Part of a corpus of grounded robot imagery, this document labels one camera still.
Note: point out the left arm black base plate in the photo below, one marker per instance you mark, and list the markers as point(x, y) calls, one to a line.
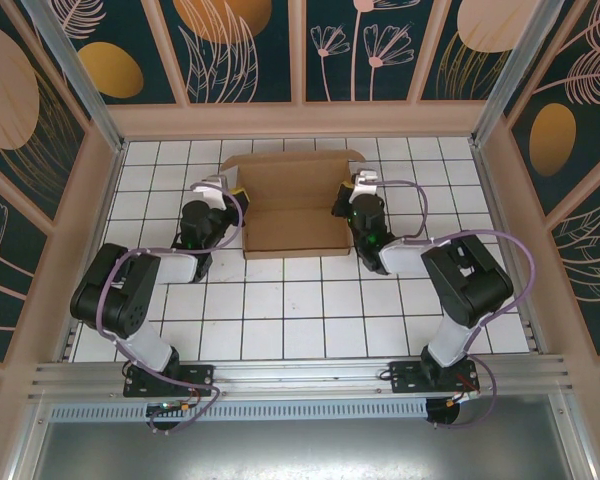
point(200, 377)

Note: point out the aluminium frame post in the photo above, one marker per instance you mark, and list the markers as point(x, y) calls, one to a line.
point(510, 75)
point(90, 100)

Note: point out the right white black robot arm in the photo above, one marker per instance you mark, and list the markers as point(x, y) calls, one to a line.
point(450, 340)

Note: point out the aluminium mounting rail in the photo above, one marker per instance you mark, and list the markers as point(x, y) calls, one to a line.
point(300, 377)

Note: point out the grey metal sheet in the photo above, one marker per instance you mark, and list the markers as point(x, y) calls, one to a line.
point(300, 452)

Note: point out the brown cardboard box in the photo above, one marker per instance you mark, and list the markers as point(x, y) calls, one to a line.
point(295, 200)

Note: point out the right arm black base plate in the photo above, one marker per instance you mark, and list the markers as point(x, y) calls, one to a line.
point(405, 375)

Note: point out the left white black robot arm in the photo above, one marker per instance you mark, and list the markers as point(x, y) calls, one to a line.
point(150, 345)

